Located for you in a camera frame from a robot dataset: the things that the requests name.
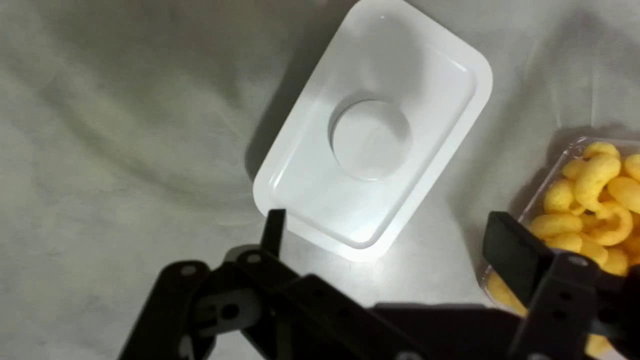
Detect white rectangular plastic tray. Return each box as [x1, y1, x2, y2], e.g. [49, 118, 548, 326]
[252, 0, 497, 262]

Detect clear plastic container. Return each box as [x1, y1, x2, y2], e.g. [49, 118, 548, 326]
[478, 135, 640, 360]

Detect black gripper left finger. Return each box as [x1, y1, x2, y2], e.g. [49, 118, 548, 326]
[119, 207, 402, 360]

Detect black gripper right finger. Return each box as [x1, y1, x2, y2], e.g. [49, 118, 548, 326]
[481, 210, 640, 360]

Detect orange snack pieces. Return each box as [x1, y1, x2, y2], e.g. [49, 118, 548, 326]
[485, 140, 640, 357]

